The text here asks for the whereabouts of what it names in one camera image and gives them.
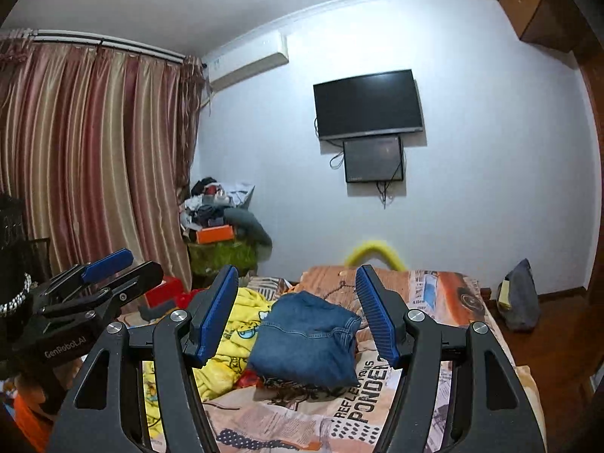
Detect printed bedsheet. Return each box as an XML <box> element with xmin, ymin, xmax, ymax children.
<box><xmin>113</xmin><ymin>264</ymin><xmax>539</xmax><ymax>453</ymax></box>

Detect curtain rod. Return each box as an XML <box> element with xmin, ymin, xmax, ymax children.
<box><xmin>0</xmin><ymin>28</ymin><xmax>187</xmax><ymax>62</ymax></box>

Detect red cloth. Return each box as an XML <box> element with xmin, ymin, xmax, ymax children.
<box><xmin>174</xmin><ymin>291</ymin><xmax>201</xmax><ymax>314</ymax></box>

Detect grey bag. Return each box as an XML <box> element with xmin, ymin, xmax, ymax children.
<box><xmin>498</xmin><ymin>259</ymin><xmax>541</xmax><ymax>332</ymax></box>

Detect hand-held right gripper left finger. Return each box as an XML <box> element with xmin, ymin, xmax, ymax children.
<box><xmin>47</xmin><ymin>264</ymin><xmax>241</xmax><ymax>453</ymax></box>

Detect striped brown curtain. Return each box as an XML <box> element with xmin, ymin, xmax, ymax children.
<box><xmin>0</xmin><ymin>38</ymin><xmax>208</xmax><ymax>293</ymax></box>

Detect pile of clothes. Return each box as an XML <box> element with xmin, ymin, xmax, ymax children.
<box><xmin>178</xmin><ymin>177</ymin><xmax>273</xmax><ymax>265</ymax></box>

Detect small black monitor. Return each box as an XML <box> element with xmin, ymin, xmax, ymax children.
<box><xmin>343</xmin><ymin>136</ymin><xmax>405</xmax><ymax>183</ymax></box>

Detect wooden wardrobe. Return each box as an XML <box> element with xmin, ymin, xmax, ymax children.
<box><xmin>495</xmin><ymin>0</ymin><xmax>604</xmax><ymax>293</ymax></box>

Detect black studded cloth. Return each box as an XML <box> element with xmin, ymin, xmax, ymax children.
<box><xmin>0</xmin><ymin>193</ymin><xmax>34</xmax><ymax>322</ymax></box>

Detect orange box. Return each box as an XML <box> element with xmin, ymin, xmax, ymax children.
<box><xmin>196</xmin><ymin>225</ymin><xmax>235</xmax><ymax>245</ymax></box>

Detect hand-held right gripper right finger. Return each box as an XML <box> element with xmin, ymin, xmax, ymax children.
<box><xmin>354</xmin><ymin>264</ymin><xmax>548</xmax><ymax>453</ymax></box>

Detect red fringed scarf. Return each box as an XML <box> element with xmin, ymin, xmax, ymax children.
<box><xmin>236</xmin><ymin>370</ymin><xmax>350</xmax><ymax>399</ymax></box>

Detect orange cloth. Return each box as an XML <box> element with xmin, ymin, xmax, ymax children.
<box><xmin>12</xmin><ymin>387</ymin><xmax>52</xmax><ymax>449</ymax></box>

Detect yellow cartoon blanket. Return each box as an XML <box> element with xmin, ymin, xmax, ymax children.
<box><xmin>142</xmin><ymin>285</ymin><xmax>277</xmax><ymax>442</ymax></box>

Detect black chair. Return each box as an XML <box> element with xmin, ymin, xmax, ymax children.
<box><xmin>26</xmin><ymin>237</ymin><xmax>52</xmax><ymax>288</ymax></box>

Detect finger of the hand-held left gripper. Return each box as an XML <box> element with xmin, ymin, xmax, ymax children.
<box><xmin>40</xmin><ymin>260</ymin><xmax>165</xmax><ymax>322</ymax></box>
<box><xmin>47</xmin><ymin>248</ymin><xmax>135</xmax><ymax>293</ymax></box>

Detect red box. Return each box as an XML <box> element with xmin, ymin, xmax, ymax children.
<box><xmin>144</xmin><ymin>277</ymin><xmax>185</xmax><ymax>310</ymax></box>

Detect yellow hoop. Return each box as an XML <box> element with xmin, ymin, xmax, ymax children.
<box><xmin>346</xmin><ymin>240</ymin><xmax>407</xmax><ymax>272</ymax></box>

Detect blue denim jeans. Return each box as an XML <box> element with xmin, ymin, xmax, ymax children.
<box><xmin>246</xmin><ymin>291</ymin><xmax>363</xmax><ymax>390</ymax></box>

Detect white air conditioner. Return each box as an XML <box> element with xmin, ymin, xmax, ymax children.
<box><xmin>203</xmin><ymin>31</ymin><xmax>290</xmax><ymax>92</ymax></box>

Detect black wall television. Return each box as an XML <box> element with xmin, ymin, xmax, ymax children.
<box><xmin>313</xmin><ymin>69</ymin><xmax>424</xmax><ymax>141</ymax></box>

